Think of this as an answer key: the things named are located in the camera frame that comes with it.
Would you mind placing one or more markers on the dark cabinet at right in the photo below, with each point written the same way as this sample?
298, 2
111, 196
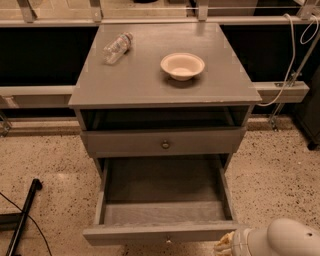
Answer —
307, 113

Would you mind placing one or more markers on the grey wooden nightstand cabinet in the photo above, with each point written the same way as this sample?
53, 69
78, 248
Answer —
137, 80

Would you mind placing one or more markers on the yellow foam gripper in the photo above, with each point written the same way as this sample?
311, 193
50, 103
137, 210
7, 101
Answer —
240, 242

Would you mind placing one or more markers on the clear plastic water bottle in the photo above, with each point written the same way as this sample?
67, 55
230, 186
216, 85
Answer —
116, 48

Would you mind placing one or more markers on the black metal stand leg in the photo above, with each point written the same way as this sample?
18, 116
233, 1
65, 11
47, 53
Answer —
15, 222

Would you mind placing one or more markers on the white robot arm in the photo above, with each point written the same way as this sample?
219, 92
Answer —
282, 237

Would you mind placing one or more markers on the metal railing frame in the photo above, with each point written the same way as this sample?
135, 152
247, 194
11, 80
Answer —
44, 45

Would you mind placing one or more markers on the grey upper drawer with knob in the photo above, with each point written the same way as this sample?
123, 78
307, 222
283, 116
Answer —
135, 143

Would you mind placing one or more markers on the white paper bowl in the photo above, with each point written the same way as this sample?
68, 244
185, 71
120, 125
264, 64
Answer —
182, 66

